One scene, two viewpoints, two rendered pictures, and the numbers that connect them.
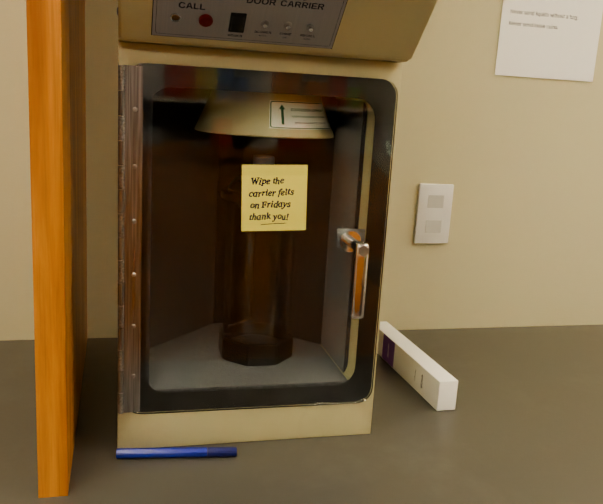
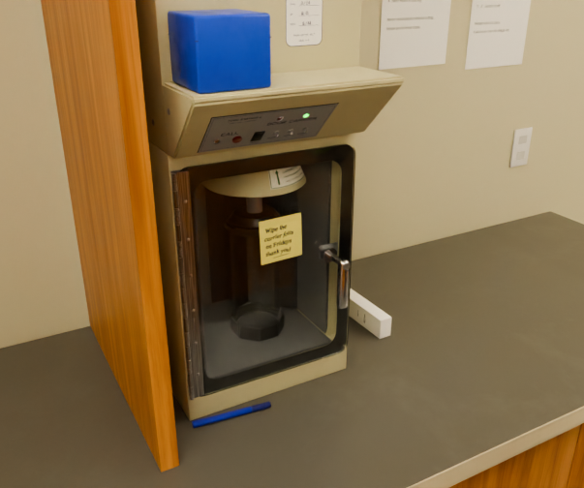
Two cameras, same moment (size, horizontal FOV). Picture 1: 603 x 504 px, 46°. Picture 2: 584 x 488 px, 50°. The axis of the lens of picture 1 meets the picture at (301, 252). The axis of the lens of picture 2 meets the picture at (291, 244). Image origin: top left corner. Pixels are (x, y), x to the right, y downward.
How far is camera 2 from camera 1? 0.39 m
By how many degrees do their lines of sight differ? 18
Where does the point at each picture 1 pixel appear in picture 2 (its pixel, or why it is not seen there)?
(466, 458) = (412, 375)
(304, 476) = (320, 412)
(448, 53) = not seen: hidden behind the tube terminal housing
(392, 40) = (355, 124)
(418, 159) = not seen: hidden behind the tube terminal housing
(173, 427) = (224, 397)
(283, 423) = (292, 376)
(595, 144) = (447, 108)
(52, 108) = (150, 229)
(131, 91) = (182, 190)
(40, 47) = (138, 191)
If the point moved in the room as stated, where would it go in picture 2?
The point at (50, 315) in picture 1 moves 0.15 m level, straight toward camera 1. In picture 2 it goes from (159, 360) to (207, 418)
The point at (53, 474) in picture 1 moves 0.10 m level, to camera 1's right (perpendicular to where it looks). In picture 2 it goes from (169, 455) to (233, 444)
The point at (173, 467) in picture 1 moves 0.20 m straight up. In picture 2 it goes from (234, 426) to (230, 324)
